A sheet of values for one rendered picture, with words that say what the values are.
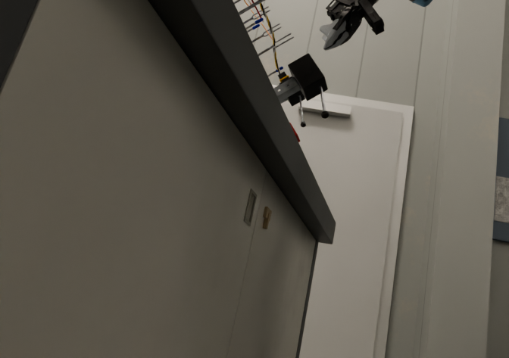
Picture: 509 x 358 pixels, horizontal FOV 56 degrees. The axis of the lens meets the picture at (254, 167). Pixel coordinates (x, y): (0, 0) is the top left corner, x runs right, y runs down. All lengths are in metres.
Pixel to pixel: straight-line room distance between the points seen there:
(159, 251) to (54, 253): 0.16
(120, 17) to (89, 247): 0.20
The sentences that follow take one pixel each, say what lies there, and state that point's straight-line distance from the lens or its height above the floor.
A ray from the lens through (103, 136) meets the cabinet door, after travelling 0.42.
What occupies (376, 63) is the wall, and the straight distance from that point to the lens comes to 3.63.
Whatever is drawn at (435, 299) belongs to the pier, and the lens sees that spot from 2.89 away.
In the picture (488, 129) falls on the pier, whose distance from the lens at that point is 3.25.
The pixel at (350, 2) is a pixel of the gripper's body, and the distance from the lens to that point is 1.43.
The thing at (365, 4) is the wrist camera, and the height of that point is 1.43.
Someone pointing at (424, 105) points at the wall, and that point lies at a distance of 3.54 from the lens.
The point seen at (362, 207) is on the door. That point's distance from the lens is 3.14.
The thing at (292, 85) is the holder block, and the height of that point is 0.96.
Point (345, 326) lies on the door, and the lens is 3.02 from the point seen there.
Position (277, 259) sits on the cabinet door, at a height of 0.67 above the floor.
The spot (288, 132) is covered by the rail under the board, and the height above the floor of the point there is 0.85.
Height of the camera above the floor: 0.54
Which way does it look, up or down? 18 degrees up
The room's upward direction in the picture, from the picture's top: 13 degrees clockwise
